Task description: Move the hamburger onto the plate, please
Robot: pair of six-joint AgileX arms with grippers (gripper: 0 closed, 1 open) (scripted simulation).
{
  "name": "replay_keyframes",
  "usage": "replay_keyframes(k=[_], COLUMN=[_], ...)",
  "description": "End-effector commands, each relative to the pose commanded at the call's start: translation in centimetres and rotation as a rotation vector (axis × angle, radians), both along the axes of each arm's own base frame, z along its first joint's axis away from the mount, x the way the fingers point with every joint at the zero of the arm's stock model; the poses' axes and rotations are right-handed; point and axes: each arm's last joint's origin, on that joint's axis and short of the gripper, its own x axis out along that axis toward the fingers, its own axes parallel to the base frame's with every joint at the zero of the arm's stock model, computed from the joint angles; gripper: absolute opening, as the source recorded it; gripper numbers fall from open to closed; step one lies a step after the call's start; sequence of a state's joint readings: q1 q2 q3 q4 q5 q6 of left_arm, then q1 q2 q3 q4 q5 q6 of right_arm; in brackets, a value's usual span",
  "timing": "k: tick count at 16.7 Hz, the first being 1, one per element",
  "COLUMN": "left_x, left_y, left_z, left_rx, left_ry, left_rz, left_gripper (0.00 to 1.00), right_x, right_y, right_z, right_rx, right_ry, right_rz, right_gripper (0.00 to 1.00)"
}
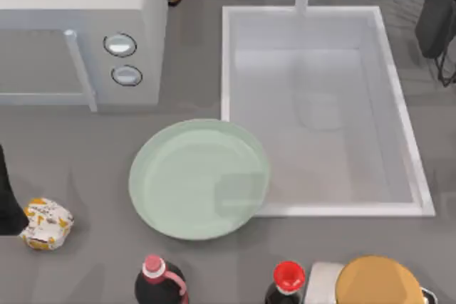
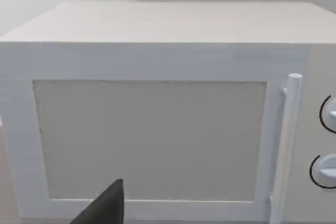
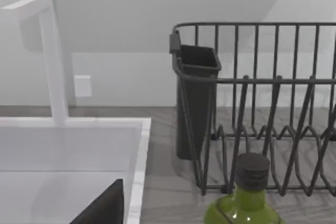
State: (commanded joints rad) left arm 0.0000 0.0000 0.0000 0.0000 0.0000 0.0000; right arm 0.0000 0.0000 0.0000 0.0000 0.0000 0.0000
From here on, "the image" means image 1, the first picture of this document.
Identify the pale green plate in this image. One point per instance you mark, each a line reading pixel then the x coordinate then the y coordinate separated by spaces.
pixel 192 183

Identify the white sink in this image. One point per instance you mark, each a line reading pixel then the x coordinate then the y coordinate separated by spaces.
pixel 320 122

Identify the small microwave knob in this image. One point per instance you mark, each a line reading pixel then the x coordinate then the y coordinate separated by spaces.
pixel 126 75

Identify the pale microwave oven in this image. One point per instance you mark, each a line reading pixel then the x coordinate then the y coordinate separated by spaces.
pixel 149 33

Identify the large microwave knob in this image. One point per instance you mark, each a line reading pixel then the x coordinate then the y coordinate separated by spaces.
pixel 120 44

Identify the dark bottle with red cap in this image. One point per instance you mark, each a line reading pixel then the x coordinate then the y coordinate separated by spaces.
pixel 288 282

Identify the dark bottle with pink cap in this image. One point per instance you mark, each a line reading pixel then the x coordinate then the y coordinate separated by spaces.
pixel 160 282

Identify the white box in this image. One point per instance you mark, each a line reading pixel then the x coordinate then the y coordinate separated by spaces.
pixel 322 282

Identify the white and yellow wrapped package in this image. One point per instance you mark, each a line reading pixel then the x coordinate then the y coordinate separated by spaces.
pixel 46 224

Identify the microwave oven door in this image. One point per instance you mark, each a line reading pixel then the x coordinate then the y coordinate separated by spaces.
pixel 35 65

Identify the tan round lid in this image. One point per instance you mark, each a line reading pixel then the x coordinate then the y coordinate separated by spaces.
pixel 379 282

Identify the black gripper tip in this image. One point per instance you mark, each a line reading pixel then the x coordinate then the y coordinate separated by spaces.
pixel 7 204

